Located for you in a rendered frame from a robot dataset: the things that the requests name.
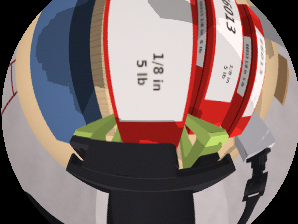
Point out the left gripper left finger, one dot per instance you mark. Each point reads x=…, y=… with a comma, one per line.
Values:
x=98, y=129

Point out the white box with red edges labelled e6013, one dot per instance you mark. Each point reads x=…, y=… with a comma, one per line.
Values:
x=252, y=74

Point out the white box with red trim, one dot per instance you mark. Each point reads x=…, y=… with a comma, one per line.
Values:
x=219, y=59

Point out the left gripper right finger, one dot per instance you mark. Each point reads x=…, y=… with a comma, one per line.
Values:
x=209, y=139

